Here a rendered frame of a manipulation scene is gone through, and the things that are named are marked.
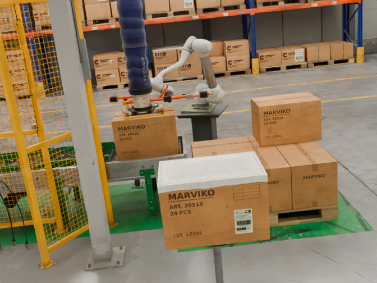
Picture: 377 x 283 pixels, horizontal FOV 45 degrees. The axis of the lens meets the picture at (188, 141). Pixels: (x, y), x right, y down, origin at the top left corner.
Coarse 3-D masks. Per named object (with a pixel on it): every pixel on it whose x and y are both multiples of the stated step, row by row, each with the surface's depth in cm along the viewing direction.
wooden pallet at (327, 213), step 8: (304, 208) 396; (312, 208) 396; (320, 208) 396; (328, 208) 397; (336, 208) 397; (272, 216) 397; (304, 216) 408; (312, 216) 406; (320, 216) 402; (328, 216) 399; (336, 216) 399; (272, 224) 399; (280, 224) 399; (288, 224) 399
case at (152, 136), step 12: (168, 108) 456; (120, 120) 429; (132, 120) 429; (144, 120) 429; (156, 120) 430; (168, 120) 430; (120, 132) 431; (132, 132) 432; (144, 132) 432; (156, 132) 433; (168, 132) 434; (120, 144) 435; (132, 144) 435; (144, 144) 436; (156, 144) 437; (168, 144) 437; (120, 156) 438; (132, 156) 439; (144, 156) 439; (156, 156) 440
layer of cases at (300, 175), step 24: (192, 144) 469; (216, 144) 462; (240, 144) 454; (288, 144) 439; (312, 144) 432; (264, 168) 385; (288, 168) 384; (312, 168) 385; (336, 168) 386; (288, 192) 391; (312, 192) 392; (336, 192) 393
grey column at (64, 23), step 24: (48, 0) 308; (72, 0) 321; (72, 24) 321; (72, 48) 318; (72, 72) 323; (72, 96) 328; (72, 120) 333; (96, 168) 351; (96, 192) 350; (96, 216) 357; (96, 240) 362; (96, 264) 367; (120, 264) 363
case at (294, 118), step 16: (272, 96) 465; (288, 96) 458; (304, 96) 451; (256, 112) 442; (272, 112) 431; (288, 112) 432; (304, 112) 433; (320, 112) 434; (256, 128) 452; (272, 128) 436; (288, 128) 437; (304, 128) 438; (320, 128) 438; (272, 144) 440
